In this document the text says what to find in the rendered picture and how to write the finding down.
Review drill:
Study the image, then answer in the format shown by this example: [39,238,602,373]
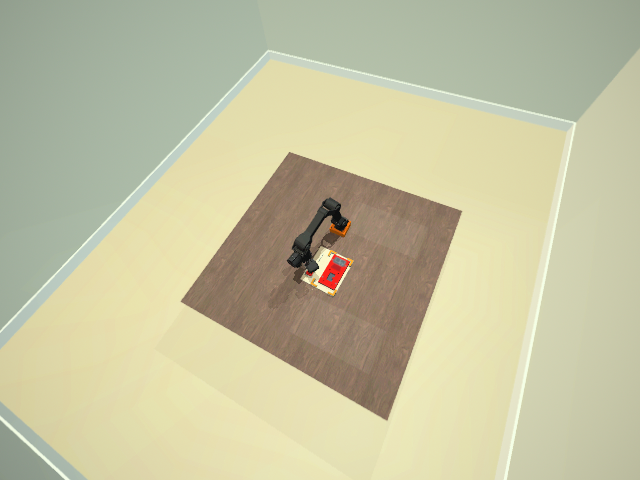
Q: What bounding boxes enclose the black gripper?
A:
[303,251,319,273]

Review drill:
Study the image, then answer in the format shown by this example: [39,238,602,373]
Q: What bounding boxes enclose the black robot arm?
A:
[287,197,349,268]

